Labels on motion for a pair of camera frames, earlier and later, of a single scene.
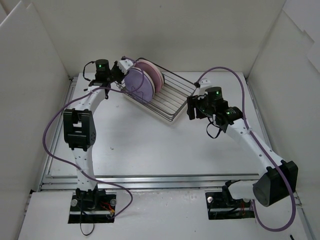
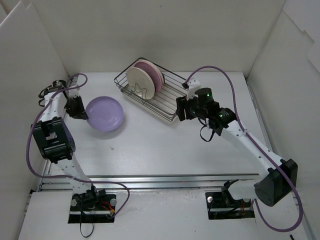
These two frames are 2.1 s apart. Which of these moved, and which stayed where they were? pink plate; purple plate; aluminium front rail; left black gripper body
Moved: left black gripper body; purple plate
Stayed: pink plate; aluminium front rail
